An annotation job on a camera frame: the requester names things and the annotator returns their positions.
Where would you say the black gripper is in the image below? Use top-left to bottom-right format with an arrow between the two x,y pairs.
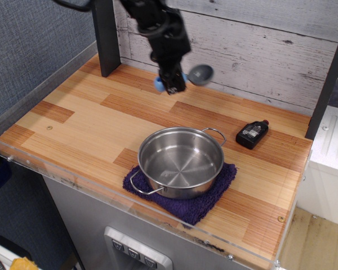
145,16 -> 191,95

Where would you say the blue grey ice cream scoop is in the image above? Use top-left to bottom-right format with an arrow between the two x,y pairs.
154,64 -> 214,92

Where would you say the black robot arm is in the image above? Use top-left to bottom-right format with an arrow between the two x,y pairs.
121,1 -> 191,95

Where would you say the stainless steel pot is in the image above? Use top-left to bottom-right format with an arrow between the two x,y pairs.
130,127 -> 226,200

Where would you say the small black bottle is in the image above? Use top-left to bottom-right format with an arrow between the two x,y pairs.
235,120 -> 269,150

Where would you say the purple towel cloth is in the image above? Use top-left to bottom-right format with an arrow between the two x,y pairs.
123,163 -> 237,226

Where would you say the silver dispenser panel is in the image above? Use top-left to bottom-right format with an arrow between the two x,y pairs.
104,226 -> 173,269

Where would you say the clear acrylic guard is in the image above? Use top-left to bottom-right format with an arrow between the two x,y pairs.
0,137 -> 306,269

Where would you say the white side cabinet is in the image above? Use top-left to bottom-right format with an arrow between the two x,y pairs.
297,106 -> 338,224

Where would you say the yellow object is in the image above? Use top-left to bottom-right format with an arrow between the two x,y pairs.
9,257 -> 39,270

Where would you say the dark grey left post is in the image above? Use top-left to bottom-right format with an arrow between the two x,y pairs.
91,0 -> 121,77

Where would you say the dark grey post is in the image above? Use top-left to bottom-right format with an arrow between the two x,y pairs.
91,0 -> 121,77
305,45 -> 338,140

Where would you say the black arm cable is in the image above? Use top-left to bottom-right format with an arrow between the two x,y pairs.
52,0 -> 92,12

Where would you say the dark grey right post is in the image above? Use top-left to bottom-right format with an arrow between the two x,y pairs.
305,45 -> 338,140

